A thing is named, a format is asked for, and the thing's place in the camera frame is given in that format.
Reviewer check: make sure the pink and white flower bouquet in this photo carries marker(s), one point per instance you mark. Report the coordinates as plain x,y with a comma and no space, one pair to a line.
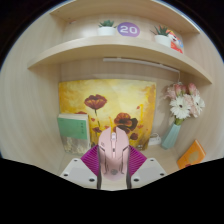
183,103

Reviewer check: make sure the purple round sign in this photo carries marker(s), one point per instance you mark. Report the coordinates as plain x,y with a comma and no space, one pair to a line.
128,29

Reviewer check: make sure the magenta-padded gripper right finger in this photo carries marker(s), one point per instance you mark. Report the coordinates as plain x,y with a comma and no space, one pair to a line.
137,161

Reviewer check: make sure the orange book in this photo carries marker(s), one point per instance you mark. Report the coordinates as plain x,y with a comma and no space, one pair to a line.
191,155

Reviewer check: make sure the small white potted plant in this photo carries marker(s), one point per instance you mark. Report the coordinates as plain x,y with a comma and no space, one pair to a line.
106,30
162,38

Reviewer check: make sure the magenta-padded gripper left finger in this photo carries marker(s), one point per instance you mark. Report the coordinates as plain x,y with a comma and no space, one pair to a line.
89,161

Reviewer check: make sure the yellow poppy painting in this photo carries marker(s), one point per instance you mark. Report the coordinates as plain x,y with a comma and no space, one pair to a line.
110,100

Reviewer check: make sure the green book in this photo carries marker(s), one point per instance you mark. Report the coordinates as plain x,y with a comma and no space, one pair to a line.
73,131

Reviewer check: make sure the pink computer mouse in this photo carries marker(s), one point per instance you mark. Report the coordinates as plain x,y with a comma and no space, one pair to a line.
113,153

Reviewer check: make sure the teal faceted vase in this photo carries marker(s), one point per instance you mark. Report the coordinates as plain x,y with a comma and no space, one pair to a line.
170,136

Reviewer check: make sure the wooden shelf board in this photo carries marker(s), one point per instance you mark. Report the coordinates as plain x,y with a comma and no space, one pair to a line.
126,8
116,46

